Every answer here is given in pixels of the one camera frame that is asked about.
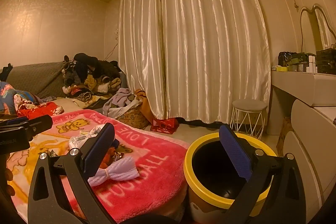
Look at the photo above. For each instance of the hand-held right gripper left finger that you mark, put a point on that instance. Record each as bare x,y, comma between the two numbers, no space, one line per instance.
98,145

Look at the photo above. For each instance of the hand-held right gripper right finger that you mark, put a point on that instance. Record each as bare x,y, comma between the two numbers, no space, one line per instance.
236,153

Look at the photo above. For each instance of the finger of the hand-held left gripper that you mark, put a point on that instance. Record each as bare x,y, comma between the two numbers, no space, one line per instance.
15,121
39,125

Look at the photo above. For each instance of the white plastic wrapper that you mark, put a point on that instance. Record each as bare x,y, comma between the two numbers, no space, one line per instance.
78,140

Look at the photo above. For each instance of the yellow rimmed trash bin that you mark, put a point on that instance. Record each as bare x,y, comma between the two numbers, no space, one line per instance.
207,203

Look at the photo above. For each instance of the person's left hand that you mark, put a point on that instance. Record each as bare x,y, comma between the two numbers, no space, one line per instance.
10,188

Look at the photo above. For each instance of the red printed cloth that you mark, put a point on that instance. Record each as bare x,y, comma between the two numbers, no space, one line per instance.
39,109

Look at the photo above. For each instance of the blue floral quilt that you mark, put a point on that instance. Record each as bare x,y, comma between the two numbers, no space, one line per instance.
13,98

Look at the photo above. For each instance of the patterned tote bag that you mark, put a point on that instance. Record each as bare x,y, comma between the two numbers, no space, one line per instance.
134,119

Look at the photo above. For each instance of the grey sofa backrest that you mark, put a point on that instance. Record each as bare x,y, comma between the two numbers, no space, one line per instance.
34,79

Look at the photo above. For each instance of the pink printed blanket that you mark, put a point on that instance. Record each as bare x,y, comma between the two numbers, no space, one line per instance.
147,161

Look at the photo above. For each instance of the lilac garment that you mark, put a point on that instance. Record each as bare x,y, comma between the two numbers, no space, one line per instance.
120,99

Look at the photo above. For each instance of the black cloth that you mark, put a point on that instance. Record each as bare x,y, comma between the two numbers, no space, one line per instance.
6,70

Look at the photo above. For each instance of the orange bag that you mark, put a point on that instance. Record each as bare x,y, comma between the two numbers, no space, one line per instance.
147,108

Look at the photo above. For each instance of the red gift bag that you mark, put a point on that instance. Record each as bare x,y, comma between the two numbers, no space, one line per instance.
165,125

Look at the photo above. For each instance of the pile of clothes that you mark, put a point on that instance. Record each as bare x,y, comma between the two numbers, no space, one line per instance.
89,74

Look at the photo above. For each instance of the white vanity desk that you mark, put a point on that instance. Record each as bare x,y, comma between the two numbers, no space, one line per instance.
296,85

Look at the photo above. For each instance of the small yellow box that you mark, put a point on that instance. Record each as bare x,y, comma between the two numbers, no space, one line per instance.
282,69

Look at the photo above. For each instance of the cream satin curtain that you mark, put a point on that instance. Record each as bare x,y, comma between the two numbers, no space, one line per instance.
141,43
215,43

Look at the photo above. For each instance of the white bottle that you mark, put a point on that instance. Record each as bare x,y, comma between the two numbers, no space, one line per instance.
311,64

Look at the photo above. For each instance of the curved frame mirror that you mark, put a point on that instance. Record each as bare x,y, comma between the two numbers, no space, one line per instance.
325,29

